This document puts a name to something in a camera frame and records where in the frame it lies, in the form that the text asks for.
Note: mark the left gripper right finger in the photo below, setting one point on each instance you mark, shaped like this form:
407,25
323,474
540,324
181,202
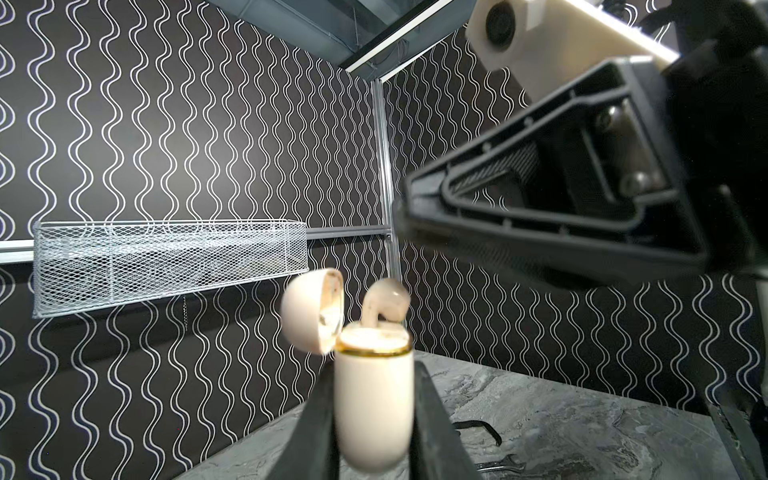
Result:
435,451

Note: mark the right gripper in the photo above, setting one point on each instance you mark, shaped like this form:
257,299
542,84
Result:
718,103

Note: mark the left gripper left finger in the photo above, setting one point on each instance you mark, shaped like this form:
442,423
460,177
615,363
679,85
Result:
311,451

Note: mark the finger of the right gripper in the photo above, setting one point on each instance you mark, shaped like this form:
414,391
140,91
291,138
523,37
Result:
583,189

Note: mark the beige earbud charging case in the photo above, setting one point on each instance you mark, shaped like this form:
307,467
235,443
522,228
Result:
374,370

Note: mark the yellow black tape measure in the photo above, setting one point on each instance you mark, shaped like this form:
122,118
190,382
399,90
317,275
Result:
465,425

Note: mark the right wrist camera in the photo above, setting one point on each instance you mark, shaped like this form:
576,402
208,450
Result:
546,44

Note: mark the white wire mesh basket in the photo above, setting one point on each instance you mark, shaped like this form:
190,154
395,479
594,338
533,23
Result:
84,266

